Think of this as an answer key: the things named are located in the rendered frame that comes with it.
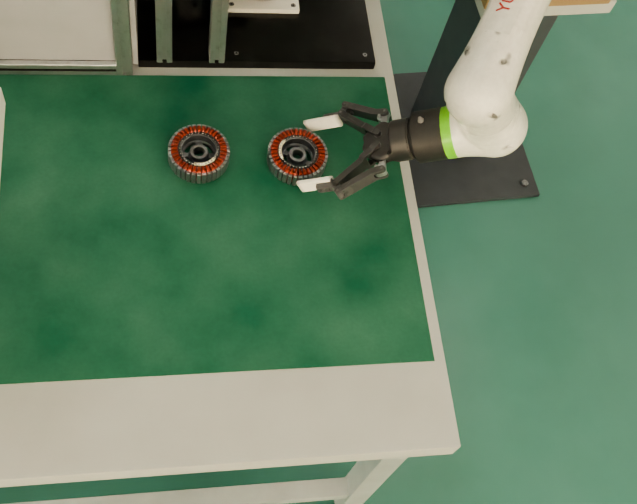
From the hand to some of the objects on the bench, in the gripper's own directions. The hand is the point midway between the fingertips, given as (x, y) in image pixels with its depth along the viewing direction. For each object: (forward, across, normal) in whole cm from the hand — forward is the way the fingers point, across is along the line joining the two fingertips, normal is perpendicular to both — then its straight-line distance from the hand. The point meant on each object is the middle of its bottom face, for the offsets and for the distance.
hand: (308, 154), depth 160 cm
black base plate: (+17, +52, +6) cm, 55 cm away
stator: (+3, 0, -2) cm, 4 cm away
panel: (+36, +48, +20) cm, 63 cm away
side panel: (+44, +13, +22) cm, 51 cm away
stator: (+19, -3, +7) cm, 20 cm away
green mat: (+24, -15, +10) cm, 30 cm away
